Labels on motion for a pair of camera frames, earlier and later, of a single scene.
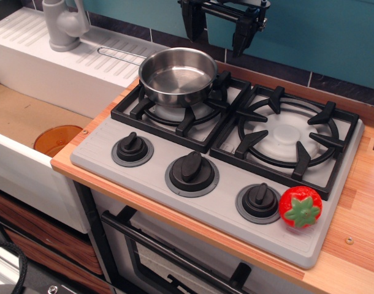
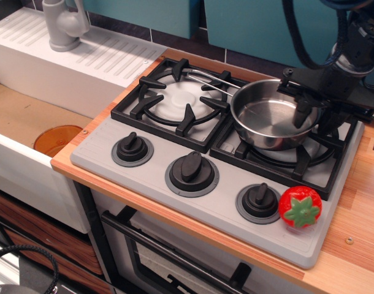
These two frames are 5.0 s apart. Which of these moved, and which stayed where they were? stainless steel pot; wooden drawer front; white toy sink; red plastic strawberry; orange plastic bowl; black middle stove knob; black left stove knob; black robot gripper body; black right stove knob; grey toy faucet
Moved: stainless steel pot; black robot gripper body
Stayed: black left stove knob; black middle stove knob; wooden drawer front; grey toy faucet; black right stove knob; white toy sink; red plastic strawberry; orange plastic bowl
